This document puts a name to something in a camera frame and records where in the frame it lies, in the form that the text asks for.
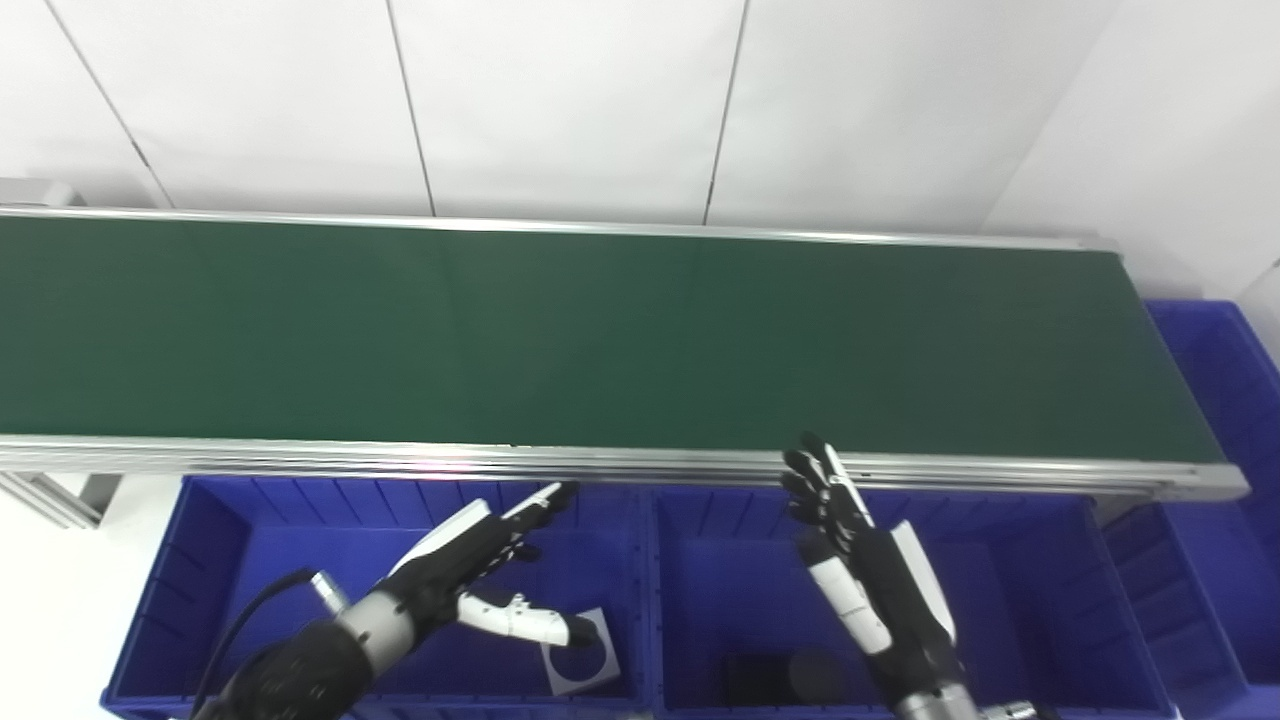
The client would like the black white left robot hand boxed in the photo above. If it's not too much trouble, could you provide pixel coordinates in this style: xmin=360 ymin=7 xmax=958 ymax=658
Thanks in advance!
xmin=375 ymin=482 xmax=603 ymax=649

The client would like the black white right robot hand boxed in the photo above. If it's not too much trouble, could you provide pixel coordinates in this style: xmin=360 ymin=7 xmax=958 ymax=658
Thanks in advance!
xmin=780 ymin=432 xmax=967 ymax=702

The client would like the white square part round hole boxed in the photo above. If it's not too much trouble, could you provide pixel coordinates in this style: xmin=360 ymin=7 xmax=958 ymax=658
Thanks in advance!
xmin=540 ymin=607 xmax=622 ymax=698

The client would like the blue plastic bin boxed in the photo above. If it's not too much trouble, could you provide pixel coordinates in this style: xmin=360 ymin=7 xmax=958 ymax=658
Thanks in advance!
xmin=640 ymin=485 xmax=1181 ymax=720
xmin=1100 ymin=300 xmax=1280 ymax=720
xmin=100 ymin=475 xmax=656 ymax=720

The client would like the green conveyor belt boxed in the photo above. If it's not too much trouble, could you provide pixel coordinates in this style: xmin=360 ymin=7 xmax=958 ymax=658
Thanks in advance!
xmin=0 ymin=215 xmax=1227 ymax=464
xmin=0 ymin=205 xmax=1251 ymax=504

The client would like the black square part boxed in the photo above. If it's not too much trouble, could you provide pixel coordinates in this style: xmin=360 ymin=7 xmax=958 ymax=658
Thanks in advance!
xmin=722 ymin=654 xmax=793 ymax=707

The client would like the aluminium conveyor leg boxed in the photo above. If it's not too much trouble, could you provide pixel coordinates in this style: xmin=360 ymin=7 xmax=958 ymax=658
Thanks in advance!
xmin=1095 ymin=495 xmax=1163 ymax=527
xmin=0 ymin=472 xmax=123 ymax=530

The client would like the grey conveyor motor box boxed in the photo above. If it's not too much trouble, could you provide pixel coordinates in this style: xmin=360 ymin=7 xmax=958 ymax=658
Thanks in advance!
xmin=0 ymin=178 xmax=77 ymax=209

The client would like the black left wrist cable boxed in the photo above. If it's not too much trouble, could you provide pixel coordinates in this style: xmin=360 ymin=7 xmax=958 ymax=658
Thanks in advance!
xmin=190 ymin=568 xmax=349 ymax=720

